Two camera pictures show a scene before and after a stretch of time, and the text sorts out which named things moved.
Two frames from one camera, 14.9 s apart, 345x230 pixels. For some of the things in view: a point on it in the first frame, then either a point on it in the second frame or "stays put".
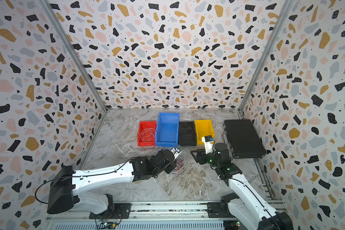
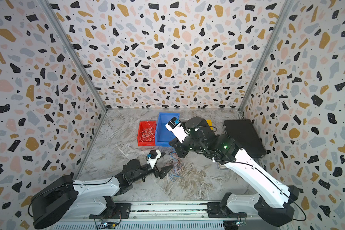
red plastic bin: [146, 133] stays put
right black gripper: [201, 154] to [178, 146]
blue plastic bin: [166, 130] stays put
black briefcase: [243, 139] stays put
